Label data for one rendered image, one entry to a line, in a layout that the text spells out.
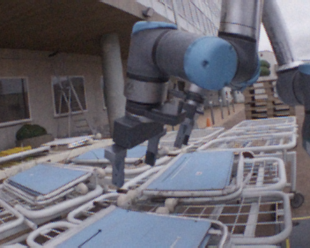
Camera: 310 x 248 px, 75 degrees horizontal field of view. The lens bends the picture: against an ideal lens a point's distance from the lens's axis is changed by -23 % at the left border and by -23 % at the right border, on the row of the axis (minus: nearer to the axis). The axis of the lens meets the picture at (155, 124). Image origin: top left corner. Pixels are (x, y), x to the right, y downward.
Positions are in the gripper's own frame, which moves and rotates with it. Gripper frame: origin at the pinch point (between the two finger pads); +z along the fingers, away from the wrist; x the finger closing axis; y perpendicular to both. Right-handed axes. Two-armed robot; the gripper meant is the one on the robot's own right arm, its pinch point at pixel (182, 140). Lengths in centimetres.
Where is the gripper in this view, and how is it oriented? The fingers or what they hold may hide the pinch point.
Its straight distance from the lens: 91.9
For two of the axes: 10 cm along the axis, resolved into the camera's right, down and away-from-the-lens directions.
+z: -2.8, 9.6, 0.7
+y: 9.2, 2.9, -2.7
